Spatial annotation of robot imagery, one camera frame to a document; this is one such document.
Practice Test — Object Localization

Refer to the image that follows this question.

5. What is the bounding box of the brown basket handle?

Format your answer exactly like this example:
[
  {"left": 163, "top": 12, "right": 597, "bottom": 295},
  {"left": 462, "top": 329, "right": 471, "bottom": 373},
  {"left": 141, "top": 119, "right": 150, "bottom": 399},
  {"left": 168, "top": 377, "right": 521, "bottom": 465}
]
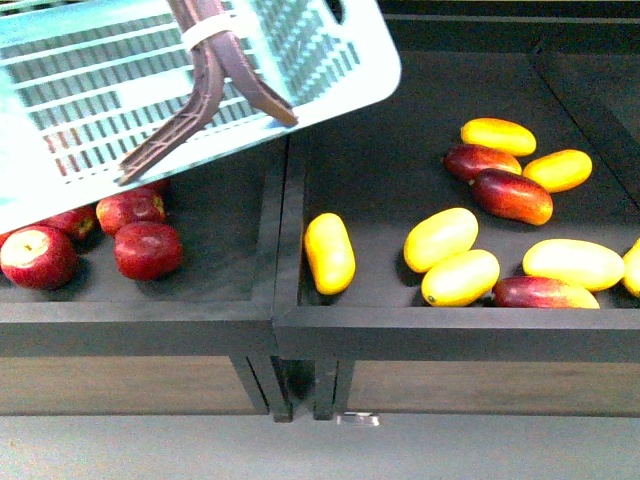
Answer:
[{"left": 116, "top": 1, "right": 298, "bottom": 186}]

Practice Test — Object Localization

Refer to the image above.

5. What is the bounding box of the light blue plastic basket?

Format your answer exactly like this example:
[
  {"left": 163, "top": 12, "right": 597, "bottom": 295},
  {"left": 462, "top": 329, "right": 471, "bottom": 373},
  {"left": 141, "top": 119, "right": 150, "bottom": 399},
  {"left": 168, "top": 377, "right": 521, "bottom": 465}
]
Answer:
[{"left": 1, "top": 1, "right": 401, "bottom": 231}]

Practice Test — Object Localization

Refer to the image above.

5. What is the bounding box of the yellow mango leftmost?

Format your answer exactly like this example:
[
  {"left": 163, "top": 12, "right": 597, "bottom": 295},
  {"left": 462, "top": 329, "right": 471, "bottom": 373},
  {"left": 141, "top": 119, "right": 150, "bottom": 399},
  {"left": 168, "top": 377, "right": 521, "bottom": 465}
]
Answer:
[{"left": 304, "top": 212, "right": 356, "bottom": 295}]

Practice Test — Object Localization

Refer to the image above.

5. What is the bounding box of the yellow mango centre upper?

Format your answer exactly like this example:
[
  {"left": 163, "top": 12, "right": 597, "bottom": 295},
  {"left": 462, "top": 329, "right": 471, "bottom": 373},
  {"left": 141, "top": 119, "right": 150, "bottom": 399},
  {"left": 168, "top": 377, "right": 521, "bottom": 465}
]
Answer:
[{"left": 403, "top": 207, "right": 479, "bottom": 273}]

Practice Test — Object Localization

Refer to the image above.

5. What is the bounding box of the yellow mango centre lower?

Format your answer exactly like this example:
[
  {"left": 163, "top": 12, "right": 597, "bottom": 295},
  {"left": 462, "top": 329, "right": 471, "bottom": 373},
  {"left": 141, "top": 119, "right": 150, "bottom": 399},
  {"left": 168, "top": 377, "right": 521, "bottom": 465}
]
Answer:
[{"left": 421, "top": 249, "right": 500, "bottom": 307}]

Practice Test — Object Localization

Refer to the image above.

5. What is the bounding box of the black mango display tray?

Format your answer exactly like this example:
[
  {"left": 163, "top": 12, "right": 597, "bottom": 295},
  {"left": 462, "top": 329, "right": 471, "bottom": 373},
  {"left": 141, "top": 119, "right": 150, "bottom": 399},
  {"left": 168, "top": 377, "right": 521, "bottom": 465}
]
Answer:
[{"left": 274, "top": 51, "right": 639, "bottom": 419}]

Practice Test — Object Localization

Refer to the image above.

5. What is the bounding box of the red mango large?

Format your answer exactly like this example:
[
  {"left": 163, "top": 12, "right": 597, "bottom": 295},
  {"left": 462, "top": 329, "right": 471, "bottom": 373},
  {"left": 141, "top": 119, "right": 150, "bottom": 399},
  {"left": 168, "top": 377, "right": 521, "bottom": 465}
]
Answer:
[{"left": 469, "top": 169, "right": 554, "bottom": 226}]

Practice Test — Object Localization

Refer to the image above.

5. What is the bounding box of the red yellow mango bottom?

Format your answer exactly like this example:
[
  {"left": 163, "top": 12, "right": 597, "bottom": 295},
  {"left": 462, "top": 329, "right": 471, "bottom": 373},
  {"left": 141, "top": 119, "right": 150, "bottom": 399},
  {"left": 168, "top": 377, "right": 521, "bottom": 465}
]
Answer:
[{"left": 492, "top": 276, "right": 600, "bottom": 309}]

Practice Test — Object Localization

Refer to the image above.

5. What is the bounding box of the yellow mango top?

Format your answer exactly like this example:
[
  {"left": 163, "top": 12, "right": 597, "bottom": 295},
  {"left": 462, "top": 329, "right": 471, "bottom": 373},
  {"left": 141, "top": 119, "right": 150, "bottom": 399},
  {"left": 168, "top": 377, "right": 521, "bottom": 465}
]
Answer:
[{"left": 460, "top": 117, "right": 537, "bottom": 157}]

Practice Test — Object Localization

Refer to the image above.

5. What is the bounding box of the orange yellow mango right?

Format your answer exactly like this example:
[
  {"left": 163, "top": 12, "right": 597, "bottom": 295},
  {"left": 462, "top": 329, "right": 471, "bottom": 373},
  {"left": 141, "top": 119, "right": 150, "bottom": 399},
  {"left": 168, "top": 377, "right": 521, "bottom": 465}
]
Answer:
[{"left": 522, "top": 149, "right": 593, "bottom": 193}]

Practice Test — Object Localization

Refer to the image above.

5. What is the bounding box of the pale yellow mango right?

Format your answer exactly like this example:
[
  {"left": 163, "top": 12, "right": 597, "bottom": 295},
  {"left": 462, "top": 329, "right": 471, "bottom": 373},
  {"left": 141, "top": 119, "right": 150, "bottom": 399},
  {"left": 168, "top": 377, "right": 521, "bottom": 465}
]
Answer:
[{"left": 522, "top": 238, "right": 625, "bottom": 292}]

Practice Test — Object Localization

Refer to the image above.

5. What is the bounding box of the yellow mango right edge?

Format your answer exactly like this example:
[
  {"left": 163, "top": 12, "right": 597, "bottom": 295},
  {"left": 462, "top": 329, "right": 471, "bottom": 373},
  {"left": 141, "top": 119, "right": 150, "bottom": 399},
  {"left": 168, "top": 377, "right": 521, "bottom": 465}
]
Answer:
[{"left": 621, "top": 239, "right": 640, "bottom": 298}]

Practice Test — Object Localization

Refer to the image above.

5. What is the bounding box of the black apple display tray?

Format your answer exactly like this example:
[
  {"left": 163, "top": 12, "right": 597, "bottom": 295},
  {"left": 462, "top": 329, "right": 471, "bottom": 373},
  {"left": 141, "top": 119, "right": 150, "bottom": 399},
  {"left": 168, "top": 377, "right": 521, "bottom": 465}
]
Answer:
[{"left": 1, "top": 139, "right": 292, "bottom": 422}]

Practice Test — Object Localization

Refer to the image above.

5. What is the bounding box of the red apple front right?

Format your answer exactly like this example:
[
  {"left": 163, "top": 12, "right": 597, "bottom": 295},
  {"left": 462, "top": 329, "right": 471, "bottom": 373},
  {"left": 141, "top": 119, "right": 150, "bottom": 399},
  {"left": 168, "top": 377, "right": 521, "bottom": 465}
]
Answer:
[{"left": 114, "top": 221, "right": 183, "bottom": 281}]

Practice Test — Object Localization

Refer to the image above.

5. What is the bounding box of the red apple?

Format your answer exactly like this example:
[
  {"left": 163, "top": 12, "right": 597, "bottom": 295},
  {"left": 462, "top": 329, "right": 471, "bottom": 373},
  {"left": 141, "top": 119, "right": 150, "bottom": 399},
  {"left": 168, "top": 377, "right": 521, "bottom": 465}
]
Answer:
[
  {"left": 1, "top": 226, "right": 79, "bottom": 290},
  {"left": 96, "top": 187, "right": 166, "bottom": 236},
  {"left": 114, "top": 221, "right": 183, "bottom": 281}
]

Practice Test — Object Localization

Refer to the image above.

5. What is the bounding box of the red apple back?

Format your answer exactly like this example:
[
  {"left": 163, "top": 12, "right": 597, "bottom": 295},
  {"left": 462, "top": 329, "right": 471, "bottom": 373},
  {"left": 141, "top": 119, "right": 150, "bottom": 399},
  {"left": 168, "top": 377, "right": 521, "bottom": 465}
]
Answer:
[{"left": 96, "top": 187, "right": 166, "bottom": 236}]

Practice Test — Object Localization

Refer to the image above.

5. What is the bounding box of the clear price tag holder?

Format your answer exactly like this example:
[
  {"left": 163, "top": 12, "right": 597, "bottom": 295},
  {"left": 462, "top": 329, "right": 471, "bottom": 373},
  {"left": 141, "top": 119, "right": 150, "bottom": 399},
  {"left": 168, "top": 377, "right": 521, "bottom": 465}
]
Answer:
[{"left": 336, "top": 411, "right": 380, "bottom": 428}]

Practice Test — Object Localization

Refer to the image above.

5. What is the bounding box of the red apple partly hidden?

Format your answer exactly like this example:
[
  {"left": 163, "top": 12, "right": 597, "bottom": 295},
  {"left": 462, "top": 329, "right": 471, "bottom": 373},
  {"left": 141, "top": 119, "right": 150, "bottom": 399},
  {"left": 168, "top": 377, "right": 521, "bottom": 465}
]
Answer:
[{"left": 40, "top": 205, "right": 98, "bottom": 242}]

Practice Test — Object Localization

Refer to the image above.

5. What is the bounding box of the red apple front left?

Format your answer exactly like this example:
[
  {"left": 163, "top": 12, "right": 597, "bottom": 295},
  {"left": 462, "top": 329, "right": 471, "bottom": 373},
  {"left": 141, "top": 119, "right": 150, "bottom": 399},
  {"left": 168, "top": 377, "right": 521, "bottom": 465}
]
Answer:
[{"left": 1, "top": 226, "right": 79, "bottom": 290}]

